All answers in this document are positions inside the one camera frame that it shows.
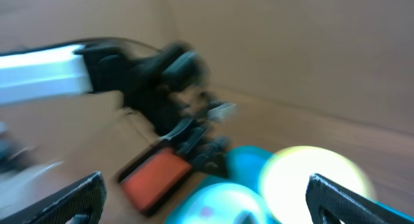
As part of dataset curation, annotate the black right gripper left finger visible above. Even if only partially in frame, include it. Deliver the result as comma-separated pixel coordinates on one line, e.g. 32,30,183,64
1,172,107,224

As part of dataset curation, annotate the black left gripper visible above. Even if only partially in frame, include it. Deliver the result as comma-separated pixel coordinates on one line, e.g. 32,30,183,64
123,88,232,178

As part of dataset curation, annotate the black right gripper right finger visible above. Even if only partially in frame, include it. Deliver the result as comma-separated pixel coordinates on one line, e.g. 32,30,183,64
305,174,413,224

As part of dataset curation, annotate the yellow plate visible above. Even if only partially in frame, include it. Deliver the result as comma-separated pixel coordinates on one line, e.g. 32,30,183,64
259,146,376,224

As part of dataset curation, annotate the light blue plate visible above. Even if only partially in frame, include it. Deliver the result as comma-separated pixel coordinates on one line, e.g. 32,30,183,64
176,183,268,224

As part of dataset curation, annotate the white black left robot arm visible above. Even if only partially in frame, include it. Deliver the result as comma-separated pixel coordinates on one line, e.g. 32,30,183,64
1,37,232,178

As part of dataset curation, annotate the red black sponge tray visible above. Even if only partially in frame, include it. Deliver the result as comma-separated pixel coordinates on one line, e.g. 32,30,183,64
115,141,194,217

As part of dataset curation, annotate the teal plastic tray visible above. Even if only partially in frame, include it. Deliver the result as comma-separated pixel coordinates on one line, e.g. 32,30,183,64
163,145,414,224

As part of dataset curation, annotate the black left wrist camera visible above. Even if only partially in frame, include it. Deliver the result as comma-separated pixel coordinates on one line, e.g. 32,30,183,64
161,49,210,93

